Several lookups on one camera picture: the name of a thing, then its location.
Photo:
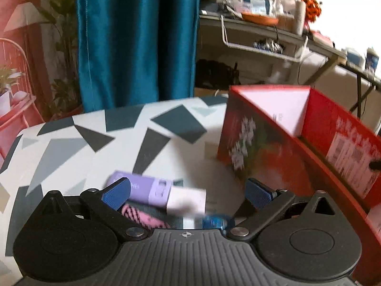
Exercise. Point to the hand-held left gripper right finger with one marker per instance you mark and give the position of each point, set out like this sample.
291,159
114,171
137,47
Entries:
257,195

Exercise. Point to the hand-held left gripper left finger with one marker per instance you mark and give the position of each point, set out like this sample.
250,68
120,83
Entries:
117,192

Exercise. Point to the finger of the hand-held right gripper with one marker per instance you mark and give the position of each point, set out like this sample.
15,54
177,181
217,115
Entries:
376,164

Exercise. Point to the purple box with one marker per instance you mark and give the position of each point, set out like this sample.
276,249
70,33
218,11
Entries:
148,189

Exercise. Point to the dark packet with pink stripes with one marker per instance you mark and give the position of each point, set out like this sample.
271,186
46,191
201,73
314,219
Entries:
143,217

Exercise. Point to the red cardboard box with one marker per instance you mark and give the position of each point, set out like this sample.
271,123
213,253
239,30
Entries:
282,161

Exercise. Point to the blue patterned bottle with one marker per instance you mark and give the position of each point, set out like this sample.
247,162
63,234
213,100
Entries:
215,222

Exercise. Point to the grey geometric tablecloth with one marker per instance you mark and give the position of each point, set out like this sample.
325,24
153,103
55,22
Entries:
89,155

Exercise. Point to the black-legged side table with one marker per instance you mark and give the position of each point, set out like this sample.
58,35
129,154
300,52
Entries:
360,80

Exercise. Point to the blue and white cup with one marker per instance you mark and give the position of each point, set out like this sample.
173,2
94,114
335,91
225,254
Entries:
371,61

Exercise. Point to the blue container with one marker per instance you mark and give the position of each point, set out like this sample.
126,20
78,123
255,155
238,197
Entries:
354,58

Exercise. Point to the black bag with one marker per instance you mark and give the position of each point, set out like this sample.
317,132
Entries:
217,73

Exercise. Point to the potted plant in white pot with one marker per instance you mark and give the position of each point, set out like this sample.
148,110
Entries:
6,95

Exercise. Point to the teal curtain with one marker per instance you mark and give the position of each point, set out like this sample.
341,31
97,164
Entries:
134,41

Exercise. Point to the tall green plant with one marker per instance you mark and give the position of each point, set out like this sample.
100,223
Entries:
64,47

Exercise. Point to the grey desk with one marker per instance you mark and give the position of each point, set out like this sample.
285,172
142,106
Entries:
262,34

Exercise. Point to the white bottle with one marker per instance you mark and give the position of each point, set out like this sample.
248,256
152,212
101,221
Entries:
299,18

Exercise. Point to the orange flowers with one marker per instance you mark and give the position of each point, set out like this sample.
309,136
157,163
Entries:
312,6

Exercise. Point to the orange bowl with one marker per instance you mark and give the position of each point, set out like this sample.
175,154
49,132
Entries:
259,19

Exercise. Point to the blue and white desk box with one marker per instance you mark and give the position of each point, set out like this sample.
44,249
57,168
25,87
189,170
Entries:
256,4

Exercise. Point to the white lamp shade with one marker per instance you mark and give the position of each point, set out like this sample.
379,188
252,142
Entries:
25,18

